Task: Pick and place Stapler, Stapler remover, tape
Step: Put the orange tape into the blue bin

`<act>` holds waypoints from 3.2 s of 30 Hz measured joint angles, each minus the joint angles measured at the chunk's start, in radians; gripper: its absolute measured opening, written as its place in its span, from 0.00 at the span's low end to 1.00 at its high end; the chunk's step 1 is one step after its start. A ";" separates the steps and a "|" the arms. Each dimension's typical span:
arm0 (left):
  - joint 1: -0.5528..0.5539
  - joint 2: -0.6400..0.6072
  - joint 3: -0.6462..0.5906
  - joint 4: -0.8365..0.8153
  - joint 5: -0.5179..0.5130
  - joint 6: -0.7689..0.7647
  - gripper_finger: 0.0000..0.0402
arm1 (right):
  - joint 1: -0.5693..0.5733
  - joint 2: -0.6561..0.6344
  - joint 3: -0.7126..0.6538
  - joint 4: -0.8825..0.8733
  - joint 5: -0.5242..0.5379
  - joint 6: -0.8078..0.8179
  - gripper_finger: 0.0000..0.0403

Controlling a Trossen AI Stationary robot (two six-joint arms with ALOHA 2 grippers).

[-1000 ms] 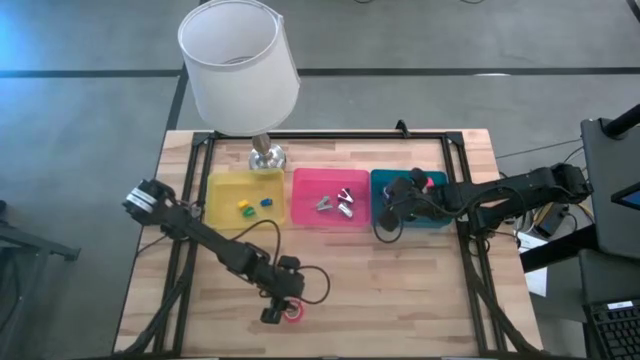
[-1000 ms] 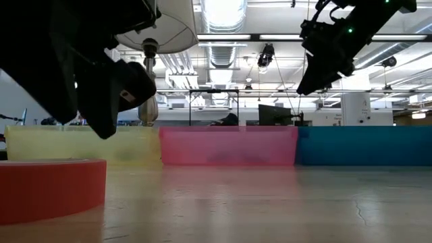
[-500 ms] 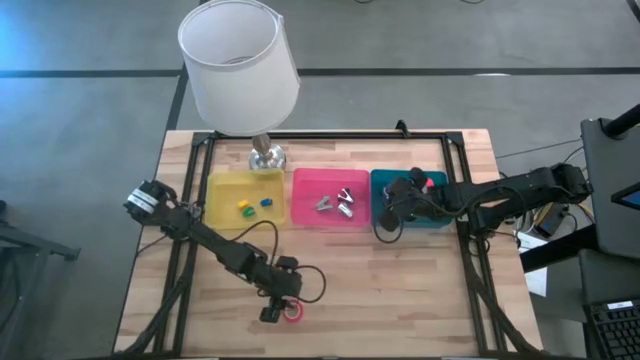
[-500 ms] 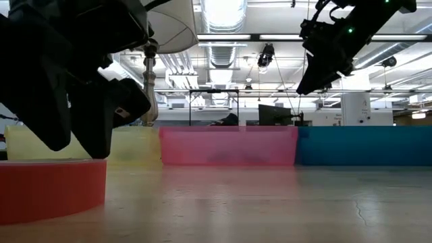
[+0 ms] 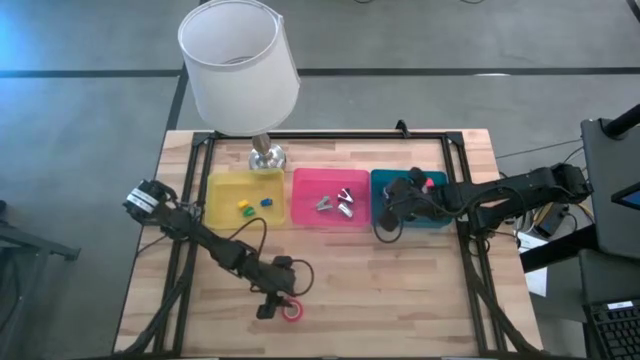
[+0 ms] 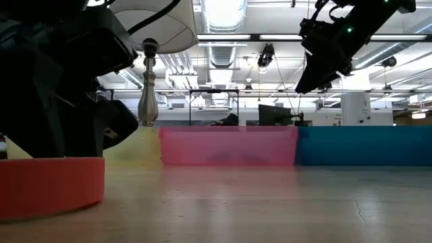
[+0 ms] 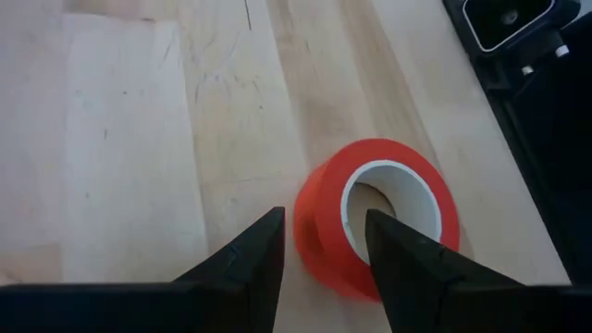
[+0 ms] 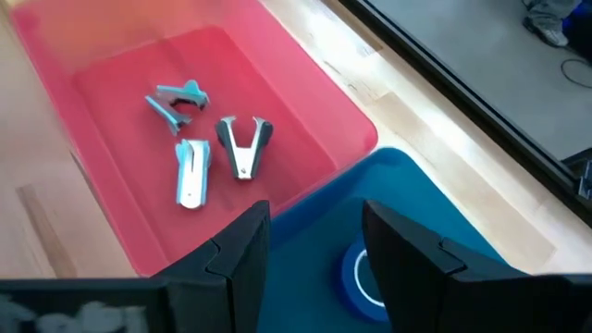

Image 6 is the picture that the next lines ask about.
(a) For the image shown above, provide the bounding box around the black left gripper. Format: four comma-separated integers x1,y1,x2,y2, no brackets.
0,0,104,159

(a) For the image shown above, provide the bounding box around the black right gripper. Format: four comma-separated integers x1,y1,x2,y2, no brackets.
295,13,369,95

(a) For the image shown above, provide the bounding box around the red tape roll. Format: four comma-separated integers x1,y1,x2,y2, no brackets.
0,157,106,222

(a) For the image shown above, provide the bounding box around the yellow translucent plastic bin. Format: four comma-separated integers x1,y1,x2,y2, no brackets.
5,126,163,167

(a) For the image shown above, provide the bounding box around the black computer monitor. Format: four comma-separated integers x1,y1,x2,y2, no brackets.
258,104,304,126

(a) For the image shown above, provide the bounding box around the teal plastic bin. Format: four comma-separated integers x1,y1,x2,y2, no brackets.
295,126,432,167

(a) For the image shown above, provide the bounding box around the person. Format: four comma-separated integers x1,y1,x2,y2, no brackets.
215,113,240,127

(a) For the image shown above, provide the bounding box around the long ceiling light bar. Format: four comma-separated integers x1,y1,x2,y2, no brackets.
196,32,428,43

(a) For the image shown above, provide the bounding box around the white shade silver table lamp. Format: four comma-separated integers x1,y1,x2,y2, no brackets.
107,0,199,128

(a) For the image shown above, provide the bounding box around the pink translucent plastic bin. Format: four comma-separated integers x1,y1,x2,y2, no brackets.
158,126,299,167

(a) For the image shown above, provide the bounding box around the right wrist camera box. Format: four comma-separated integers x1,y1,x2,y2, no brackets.
298,17,333,45

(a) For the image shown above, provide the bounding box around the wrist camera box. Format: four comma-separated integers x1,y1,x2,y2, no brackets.
84,8,138,77
298,17,333,45

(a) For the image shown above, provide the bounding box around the black ceiling camera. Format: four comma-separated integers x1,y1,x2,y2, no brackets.
381,55,398,69
257,43,275,68

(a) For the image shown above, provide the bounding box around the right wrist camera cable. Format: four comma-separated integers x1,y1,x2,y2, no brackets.
312,0,338,21

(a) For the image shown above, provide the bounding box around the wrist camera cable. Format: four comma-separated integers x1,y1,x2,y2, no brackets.
127,0,182,34
312,0,338,21

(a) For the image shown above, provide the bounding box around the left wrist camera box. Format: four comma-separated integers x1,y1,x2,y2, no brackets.
84,8,138,77

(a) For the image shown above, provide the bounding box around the black background table frame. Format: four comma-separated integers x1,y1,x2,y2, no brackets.
188,88,240,126

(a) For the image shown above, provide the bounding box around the silver ventilation duct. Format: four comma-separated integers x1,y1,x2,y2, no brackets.
200,0,249,105

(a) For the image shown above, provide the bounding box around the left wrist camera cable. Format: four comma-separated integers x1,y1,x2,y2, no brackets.
127,0,182,34

